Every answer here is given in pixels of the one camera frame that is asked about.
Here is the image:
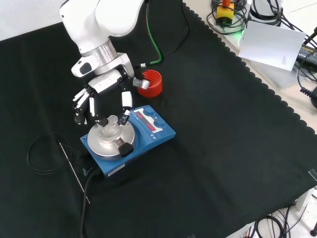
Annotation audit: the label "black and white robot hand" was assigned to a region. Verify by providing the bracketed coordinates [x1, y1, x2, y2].
[71, 53, 151, 127]

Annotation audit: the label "clear glass round-bottom flask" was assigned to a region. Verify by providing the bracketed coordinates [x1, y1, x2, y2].
[100, 114, 120, 136]

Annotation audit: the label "red ribbed flask stand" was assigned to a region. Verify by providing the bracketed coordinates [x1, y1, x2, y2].
[137, 69, 163, 98]

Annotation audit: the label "heater with blue base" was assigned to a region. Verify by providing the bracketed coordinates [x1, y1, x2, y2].
[79, 105, 176, 179]

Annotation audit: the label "metal probe rod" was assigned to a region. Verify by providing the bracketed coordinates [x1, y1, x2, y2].
[57, 141, 91, 205]

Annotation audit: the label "black cloth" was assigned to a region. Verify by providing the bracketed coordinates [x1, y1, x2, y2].
[0, 0, 317, 238]

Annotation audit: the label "yellow stop button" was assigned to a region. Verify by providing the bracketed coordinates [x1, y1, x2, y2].
[216, 0, 235, 26]

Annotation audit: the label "pale board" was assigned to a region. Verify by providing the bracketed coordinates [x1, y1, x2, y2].
[238, 20, 307, 72]

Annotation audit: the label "black power adapter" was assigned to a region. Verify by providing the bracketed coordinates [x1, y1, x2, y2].
[296, 43, 317, 66]

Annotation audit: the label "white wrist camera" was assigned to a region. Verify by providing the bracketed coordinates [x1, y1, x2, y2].
[71, 56, 100, 78]

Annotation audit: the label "green cable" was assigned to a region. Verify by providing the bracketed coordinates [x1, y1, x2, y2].
[145, 0, 163, 66]

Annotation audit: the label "thin black cable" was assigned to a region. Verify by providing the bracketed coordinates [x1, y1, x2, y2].
[162, 0, 191, 59]

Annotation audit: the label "looped black probe cable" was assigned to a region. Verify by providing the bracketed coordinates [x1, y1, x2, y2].
[26, 133, 76, 174]

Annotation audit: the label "thick black power cable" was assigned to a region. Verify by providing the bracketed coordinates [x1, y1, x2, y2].
[79, 167, 100, 238]

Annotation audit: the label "black cable around stop button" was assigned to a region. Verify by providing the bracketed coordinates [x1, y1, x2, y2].
[206, 0, 249, 35]

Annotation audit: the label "coiled black cable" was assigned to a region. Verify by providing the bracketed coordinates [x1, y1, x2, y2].
[296, 61, 317, 98]

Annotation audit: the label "black floor cables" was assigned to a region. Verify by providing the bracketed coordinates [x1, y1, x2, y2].
[244, 205, 317, 238]

